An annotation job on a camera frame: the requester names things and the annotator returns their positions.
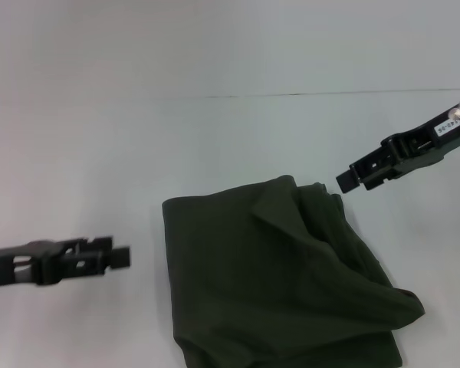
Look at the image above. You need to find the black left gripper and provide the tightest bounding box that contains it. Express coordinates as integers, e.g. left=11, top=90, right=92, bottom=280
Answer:
left=0, top=235, right=132, bottom=291

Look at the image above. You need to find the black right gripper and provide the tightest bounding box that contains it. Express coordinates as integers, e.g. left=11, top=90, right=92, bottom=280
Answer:
left=335, top=94, right=460, bottom=195

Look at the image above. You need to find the dark green FREE t-shirt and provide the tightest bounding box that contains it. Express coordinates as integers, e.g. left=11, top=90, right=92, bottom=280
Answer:
left=161, top=174, right=426, bottom=368

